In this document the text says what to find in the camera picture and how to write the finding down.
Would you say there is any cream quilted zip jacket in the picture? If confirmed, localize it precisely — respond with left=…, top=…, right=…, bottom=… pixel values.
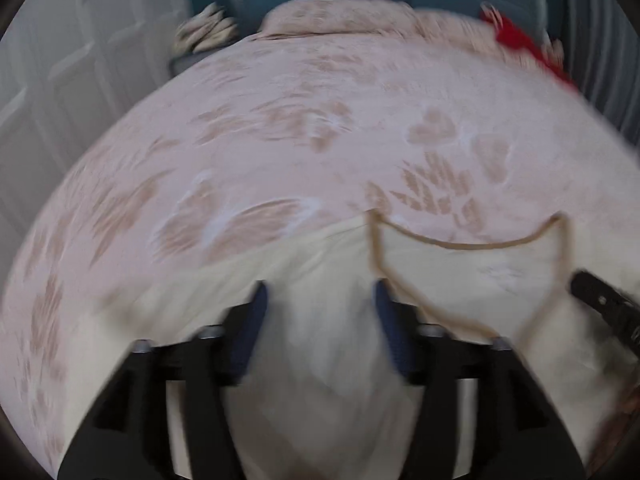
left=60, top=214, right=639, bottom=479

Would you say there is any beige folded clothes pile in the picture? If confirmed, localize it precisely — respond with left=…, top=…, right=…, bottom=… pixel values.
left=172, top=2, right=239, bottom=56

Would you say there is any pink floral bed quilt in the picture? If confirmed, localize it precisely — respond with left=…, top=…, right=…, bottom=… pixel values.
left=1, top=34, right=639, bottom=479

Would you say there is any grey window curtain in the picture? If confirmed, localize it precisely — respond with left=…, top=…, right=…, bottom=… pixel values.
left=563, top=0, right=639, bottom=148

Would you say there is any red cloth on bed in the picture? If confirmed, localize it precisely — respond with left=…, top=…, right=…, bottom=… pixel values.
left=480, top=2, right=577, bottom=90

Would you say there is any dark bedside table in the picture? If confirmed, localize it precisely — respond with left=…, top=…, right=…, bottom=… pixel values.
left=168, top=48, right=219, bottom=78

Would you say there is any pink floral pillow right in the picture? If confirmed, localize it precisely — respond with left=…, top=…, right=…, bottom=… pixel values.
left=416, top=9, right=541, bottom=70

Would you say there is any pink floral pillow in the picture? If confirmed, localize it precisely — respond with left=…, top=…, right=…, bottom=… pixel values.
left=257, top=0, right=422, bottom=39
left=416, top=9, right=541, bottom=70

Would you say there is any white panelled wardrobe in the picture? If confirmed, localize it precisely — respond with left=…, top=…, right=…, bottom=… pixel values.
left=1, top=0, right=188, bottom=274

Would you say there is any pink floral pillow left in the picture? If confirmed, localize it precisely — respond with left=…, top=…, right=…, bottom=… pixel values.
left=257, top=0, right=422, bottom=39

